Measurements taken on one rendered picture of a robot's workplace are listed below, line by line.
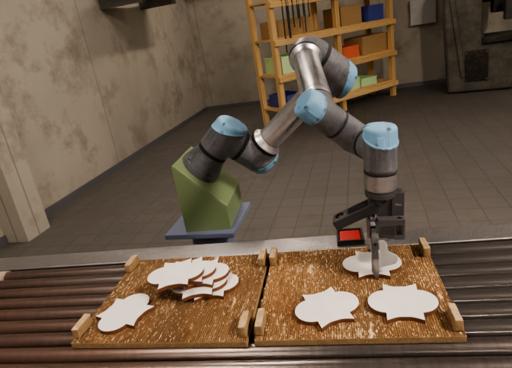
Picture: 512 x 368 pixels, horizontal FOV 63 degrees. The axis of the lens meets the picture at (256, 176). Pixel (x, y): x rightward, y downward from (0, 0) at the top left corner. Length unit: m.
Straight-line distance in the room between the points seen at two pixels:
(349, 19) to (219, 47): 2.97
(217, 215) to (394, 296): 0.75
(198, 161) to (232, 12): 7.65
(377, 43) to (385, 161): 6.98
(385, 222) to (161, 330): 0.56
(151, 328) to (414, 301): 0.58
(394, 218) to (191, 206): 0.77
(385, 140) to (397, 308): 0.35
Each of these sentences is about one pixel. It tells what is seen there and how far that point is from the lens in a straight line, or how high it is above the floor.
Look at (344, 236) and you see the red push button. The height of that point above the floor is 0.93.
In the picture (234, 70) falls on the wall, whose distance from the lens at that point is 9.13.
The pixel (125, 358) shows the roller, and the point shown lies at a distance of 1.04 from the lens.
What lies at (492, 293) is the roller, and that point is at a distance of 1.08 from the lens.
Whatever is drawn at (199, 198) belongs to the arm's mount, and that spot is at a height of 1.00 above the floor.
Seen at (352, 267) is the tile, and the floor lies 0.95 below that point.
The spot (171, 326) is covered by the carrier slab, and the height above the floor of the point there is 0.94.
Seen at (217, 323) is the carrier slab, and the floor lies 0.94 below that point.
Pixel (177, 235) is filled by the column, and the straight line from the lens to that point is 1.59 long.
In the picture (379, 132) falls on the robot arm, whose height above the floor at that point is 1.29.
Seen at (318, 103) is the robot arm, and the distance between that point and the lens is 0.97.
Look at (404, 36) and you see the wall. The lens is 8.79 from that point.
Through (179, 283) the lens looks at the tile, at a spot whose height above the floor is 0.99.
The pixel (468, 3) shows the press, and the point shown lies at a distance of 7.73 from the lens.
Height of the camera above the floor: 1.54
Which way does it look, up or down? 19 degrees down
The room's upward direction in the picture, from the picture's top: 9 degrees counter-clockwise
